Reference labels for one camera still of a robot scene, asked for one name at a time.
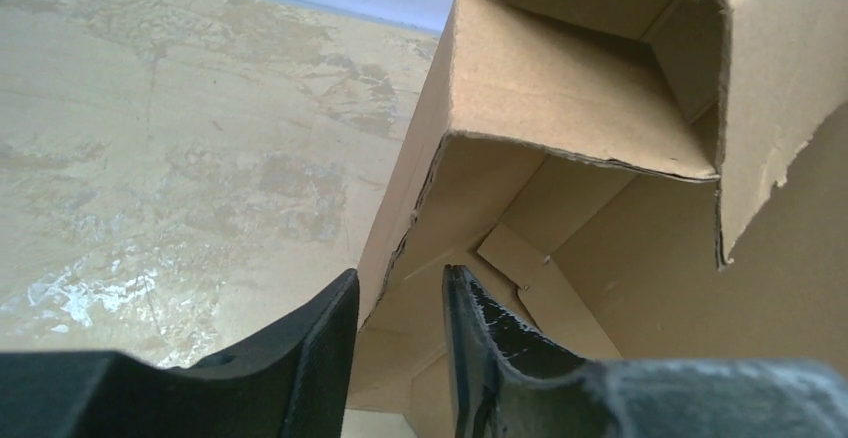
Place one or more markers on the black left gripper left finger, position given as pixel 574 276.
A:
pixel 289 379

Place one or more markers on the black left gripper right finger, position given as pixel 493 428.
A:
pixel 510 380

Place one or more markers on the brown cardboard box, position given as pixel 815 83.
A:
pixel 636 178

